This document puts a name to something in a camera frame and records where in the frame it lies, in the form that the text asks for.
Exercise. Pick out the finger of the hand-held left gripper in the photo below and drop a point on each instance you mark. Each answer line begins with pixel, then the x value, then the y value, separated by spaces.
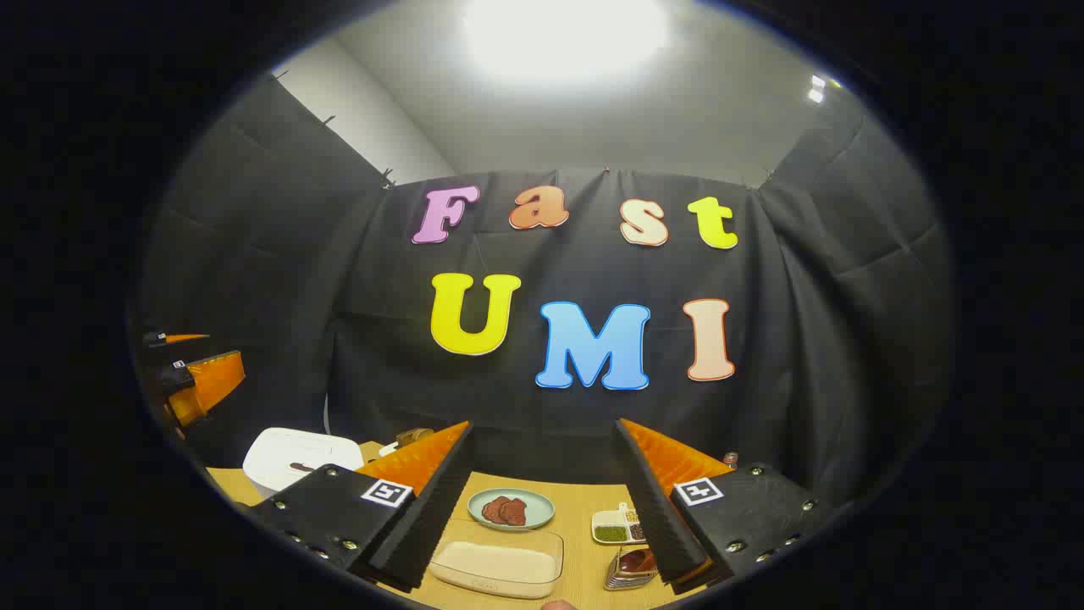
pixel 212 381
pixel 182 339

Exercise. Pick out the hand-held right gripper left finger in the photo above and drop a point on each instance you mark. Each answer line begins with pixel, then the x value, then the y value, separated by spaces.
pixel 428 517

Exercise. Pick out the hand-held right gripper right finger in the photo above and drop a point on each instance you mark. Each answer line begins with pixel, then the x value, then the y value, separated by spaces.
pixel 656 517

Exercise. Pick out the brown wooden spoon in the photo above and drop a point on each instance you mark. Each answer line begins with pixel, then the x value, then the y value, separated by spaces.
pixel 639 561

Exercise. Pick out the white rice cooker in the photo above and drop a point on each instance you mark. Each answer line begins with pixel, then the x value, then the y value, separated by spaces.
pixel 292 457

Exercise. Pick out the white divided dish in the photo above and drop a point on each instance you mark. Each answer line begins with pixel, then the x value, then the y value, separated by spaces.
pixel 611 517

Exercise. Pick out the green mung beans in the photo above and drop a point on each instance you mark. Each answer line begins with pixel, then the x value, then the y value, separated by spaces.
pixel 610 533

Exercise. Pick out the brown meat slices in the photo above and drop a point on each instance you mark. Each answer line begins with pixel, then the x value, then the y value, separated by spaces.
pixel 506 511

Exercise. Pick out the brown bread slices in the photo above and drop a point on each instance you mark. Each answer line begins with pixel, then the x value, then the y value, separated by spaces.
pixel 415 437

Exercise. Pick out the clear plastic container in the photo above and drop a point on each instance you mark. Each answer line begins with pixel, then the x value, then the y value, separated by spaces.
pixel 495 563

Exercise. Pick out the pale green plate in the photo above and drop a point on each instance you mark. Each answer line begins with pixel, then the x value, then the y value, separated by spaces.
pixel 538 508

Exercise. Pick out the black backdrop cloth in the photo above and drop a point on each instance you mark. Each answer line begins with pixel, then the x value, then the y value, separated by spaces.
pixel 542 280

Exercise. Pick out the small ceiling spotlight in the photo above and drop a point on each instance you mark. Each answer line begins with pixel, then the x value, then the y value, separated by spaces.
pixel 816 89

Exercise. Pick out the bright ceiling light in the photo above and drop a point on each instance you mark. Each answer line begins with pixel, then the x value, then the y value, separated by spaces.
pixel 563 34

